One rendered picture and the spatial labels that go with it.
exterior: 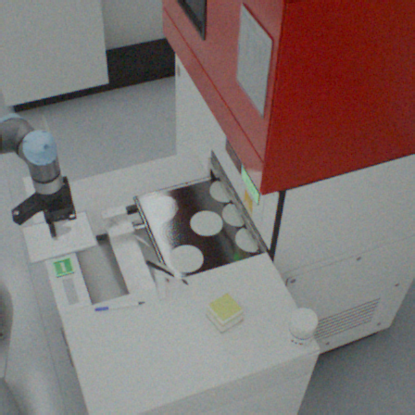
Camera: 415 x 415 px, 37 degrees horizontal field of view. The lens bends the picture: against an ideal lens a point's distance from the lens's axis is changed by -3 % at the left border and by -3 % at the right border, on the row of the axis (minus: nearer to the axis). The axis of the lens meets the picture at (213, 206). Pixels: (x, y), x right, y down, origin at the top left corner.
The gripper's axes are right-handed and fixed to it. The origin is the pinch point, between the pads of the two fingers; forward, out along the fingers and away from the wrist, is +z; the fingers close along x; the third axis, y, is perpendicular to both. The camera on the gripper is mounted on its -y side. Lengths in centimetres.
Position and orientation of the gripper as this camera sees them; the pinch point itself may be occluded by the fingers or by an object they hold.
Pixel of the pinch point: (53, 236)
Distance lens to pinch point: 173.6
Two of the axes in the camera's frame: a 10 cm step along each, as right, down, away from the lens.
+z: -0.3, 6.6, 7.5
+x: -3.7, -7.1, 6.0
